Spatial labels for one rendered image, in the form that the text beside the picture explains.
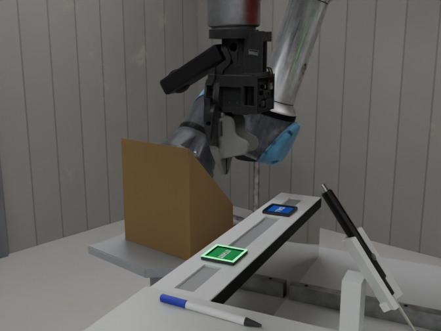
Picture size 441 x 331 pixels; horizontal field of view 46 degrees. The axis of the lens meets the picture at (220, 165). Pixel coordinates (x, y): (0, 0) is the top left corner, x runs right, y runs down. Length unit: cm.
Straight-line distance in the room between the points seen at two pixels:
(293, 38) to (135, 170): 47
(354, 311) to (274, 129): 69
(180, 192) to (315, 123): 271
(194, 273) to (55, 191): 297
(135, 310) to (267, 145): 63
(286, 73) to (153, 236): 48
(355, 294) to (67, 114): 324
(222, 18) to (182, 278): 37
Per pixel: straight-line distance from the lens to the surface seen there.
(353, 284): 55
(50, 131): 362
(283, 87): 119
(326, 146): 376
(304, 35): 119
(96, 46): 380
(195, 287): 74
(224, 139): 76
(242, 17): 73
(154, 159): 118
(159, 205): 119
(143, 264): 117
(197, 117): 122
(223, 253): 83
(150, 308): 67
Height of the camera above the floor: 128
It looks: 13 degrees down
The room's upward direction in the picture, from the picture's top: straight up
